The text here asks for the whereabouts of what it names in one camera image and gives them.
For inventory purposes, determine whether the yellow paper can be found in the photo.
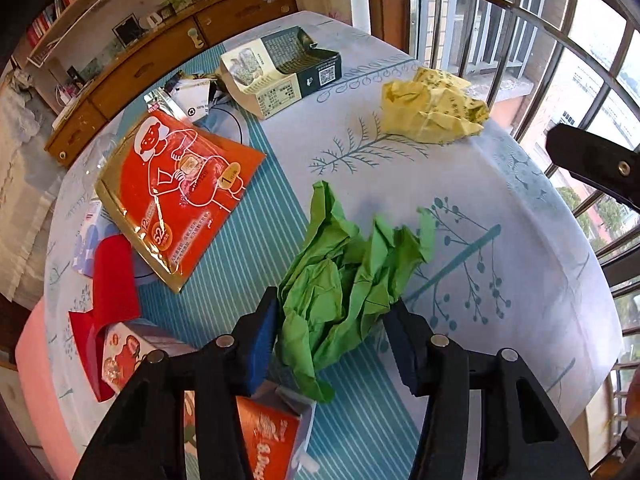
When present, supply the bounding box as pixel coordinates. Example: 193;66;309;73
381;66;490;145

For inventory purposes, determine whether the wooden bookshelf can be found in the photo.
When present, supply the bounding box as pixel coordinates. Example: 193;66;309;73
22;0;151;68

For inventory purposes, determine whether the pink chair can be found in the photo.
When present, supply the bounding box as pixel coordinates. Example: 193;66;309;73
15;300;83;480

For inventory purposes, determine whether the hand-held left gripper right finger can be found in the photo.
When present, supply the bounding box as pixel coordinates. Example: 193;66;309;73
382;299;593;480

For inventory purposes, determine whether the white wrapper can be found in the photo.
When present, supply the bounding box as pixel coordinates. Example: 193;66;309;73
172;77;216;123

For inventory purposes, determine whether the white power strip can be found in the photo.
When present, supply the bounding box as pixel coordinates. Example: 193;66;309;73
52;87;92;128

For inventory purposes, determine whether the cream and dark carton box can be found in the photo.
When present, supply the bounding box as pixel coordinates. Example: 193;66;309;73
219;26;343;121

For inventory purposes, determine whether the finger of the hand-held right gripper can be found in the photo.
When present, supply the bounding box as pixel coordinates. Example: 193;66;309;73
545;124;640;211

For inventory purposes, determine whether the black picture frame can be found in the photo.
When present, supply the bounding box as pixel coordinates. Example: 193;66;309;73
112;14;146;47

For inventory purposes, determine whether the orange carton box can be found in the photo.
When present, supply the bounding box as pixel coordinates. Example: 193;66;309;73
182;380;318;480

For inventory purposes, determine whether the red gold-edged foil packet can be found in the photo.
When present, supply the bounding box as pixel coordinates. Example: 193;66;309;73
95;87;267;293

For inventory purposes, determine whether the wooden dresser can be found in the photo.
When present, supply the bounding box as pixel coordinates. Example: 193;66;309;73
44;0;299;168

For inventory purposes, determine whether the green paper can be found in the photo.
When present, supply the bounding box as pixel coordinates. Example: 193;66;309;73
274;180;437;403

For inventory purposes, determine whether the white lace furniture cover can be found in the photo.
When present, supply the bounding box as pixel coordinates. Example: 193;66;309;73
0;75;66;306

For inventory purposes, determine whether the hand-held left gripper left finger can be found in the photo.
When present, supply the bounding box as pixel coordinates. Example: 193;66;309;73
72;286;280;480

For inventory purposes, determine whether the red printed carton box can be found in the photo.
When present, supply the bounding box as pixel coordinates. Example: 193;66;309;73
67;234;201;403

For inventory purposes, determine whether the gold and black wrapper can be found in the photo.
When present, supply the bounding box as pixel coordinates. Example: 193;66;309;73
165;71;231;106

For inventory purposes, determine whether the window with metal grille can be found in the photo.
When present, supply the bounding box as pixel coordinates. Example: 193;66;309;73
405;0;640;461

